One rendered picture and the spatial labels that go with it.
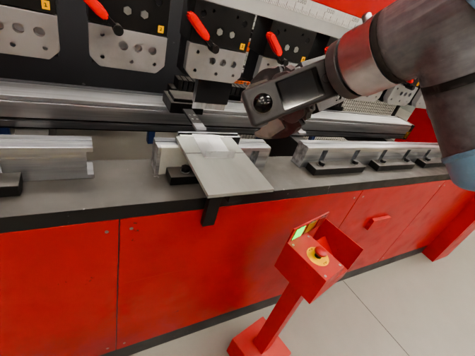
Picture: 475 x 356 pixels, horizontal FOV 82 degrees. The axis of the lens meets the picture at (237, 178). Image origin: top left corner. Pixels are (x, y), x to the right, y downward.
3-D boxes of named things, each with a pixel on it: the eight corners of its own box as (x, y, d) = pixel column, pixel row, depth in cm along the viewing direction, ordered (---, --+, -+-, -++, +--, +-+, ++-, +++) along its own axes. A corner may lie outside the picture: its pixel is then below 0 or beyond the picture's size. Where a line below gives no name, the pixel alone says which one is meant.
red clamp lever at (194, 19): (194, 10, 54) (220, 50, 61) (188, 7, 57) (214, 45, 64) (187, 17, 54) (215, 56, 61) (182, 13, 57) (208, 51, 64)
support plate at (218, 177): (207, 198, 60) (208, 195, 59) (175, 139, 78) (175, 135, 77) (273, 191, 69) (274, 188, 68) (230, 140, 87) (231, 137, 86)
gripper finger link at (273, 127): (281, 139, 52) (312, 115, 44) (258, 150, 49) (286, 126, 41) (273, 125, 52) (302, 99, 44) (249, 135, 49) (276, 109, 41)
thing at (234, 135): (179, 145, 80) (180, 135, 78) (176, 140, 82) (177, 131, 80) (238, 145, 89) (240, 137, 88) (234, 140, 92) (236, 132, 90)
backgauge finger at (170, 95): (182, 134, 82) (184, 119, 79) (162, 99, 100) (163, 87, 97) (218, 135, 88) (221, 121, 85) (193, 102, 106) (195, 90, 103)
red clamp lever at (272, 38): (274, 31, 64) (290, 63, 71) (266, 27, 67) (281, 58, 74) (268, 37, 64) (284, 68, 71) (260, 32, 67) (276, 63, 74)
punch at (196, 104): (193, 109, 75) (198, 75, 70) (191, 107, 77) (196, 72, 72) (225, 111, 80) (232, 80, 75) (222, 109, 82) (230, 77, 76)
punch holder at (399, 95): (384, 103, 105) (411, 58, 96) (368, 95, 110) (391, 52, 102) (406, 106, 112) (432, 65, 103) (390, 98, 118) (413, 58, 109)
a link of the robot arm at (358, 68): (384, 92, 27) (357, 8, 25) (345, 106, 31) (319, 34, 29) (419, 75, 30) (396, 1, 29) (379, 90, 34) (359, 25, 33)
